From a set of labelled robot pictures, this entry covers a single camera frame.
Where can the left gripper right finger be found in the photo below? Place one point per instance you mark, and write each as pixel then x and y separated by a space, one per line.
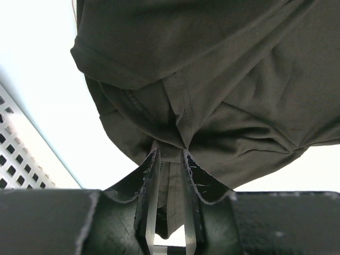
pixel 209 222

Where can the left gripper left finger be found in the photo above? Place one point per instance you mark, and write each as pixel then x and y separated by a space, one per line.
pixel 125 216

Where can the white plastic basket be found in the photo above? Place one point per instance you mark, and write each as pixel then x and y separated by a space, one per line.
pixel 19 169

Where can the black printed t shirt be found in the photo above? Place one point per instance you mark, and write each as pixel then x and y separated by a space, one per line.
pixel 245 86

